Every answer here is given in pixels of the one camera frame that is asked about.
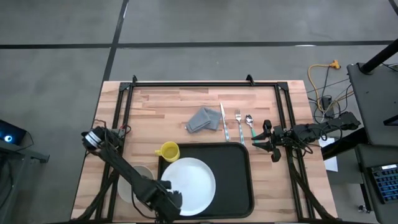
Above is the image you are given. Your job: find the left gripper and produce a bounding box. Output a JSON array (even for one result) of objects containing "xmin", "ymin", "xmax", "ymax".
[{"xmin": 146, "ymin": 180, "xmax": 184, "ymax": 223}]

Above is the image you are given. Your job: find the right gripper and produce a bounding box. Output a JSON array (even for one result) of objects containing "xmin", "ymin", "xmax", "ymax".
[{"xmin": 251, "ymin": 119, "xmax": 292, "ymax": 163}]

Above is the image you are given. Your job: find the white plate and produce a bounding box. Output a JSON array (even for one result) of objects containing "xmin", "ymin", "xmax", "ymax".
[{"xmin": 160, "ymin": 157, "xmax": 217, "ymax": 217}]

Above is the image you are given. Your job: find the spoon with green handle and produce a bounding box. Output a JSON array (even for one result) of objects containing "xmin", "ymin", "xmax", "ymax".
[{"xmin": 244, "ymin": 114, "xmax": 259, "ymax": 146}]

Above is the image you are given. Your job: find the fork with patterned handle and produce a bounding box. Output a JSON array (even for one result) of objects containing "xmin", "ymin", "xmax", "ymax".
[{"xmin": 234, "ymin": 109, "xmax": 246, "ymax": 146}]

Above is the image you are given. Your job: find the yellow mug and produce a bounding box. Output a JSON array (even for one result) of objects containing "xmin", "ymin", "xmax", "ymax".
[{"xmin": 154, "ymin": 141, "xmax": 181, "ymax": 163}]

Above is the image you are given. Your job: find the knife with patterned handle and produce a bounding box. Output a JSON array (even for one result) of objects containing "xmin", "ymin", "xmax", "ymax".
[{"xmin": 219, "ymin": 102, "xmax": 231, "ymax": 142}]

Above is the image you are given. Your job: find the beige bowl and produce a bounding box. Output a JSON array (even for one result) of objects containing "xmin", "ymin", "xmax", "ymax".
[{"xmin": 117, "ymin": 164, "xmax": 155, "ymax": 205}]

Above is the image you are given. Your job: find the grey cloth napkin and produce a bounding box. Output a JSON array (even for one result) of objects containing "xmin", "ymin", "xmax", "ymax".
[{"xmin": 185, "ymin": 106, "xmax": 223, "ymax": 134}]

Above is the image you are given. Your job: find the black plastic tray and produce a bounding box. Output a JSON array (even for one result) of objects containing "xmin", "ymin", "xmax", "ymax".
[{"xmin": 157, "ymin": 142, "xmax": 256, "ymax": 220}]

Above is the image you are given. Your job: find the white paper sheet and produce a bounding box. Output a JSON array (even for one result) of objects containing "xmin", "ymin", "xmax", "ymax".
[
  {"xmin": 317, "ymin": 136, "xmax": 336, "ymax": 149},
  {"xmin": 325, "ymin": 154, "xmax": 339, "ymax": 173}
]

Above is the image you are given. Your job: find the black side table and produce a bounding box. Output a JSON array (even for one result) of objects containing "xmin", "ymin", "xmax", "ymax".
[{"xmin": 354, "ymin": 142, "xmax": 398, "ymax": 224}]

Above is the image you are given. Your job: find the black work desk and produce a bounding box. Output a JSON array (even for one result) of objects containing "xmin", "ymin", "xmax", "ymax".
[{"xmin": 346, "ymin": 62, "xmax": 398, "ymax": 147}]

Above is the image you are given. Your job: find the blue lit keypad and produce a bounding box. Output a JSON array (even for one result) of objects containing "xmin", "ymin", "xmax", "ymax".
[{"xmin": 366, "ymin": 163, "xmax": 398, "ymax": 205}]

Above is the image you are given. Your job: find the black slanted pole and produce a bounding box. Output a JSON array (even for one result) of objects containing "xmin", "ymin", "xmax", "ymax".
[{"xmin": 359, "ymin": 39, "xmax": 398, "ymax": 75}]

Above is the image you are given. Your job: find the grey equipment stand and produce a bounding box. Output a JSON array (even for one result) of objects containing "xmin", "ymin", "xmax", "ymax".
[{"xmin": 0, "ymin": 141, "xmax": 50, "ymax": 218}]

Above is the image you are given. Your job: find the black device blue light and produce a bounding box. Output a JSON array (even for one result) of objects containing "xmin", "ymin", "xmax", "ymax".
[{"xmin": 0, "ymin": 119, "xmax": 28, "ymax": 146}]

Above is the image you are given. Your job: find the yellow extension cable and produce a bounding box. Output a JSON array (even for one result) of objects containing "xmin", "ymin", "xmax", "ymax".
[{"xmin": 307, "ymin": 58, "xmax": 355, "ymax": 108}]

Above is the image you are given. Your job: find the black aluminium rig frame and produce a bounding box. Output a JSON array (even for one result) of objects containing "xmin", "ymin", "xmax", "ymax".
[{"xmin": 71, "ymin": 74, "xmax": 338, "ymax": 223}]

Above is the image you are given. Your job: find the black floor cable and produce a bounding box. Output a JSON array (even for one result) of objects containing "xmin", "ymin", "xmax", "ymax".
[{"xmin": 306, "ymin": 65, "xmax": 355, "ymax": 125}]

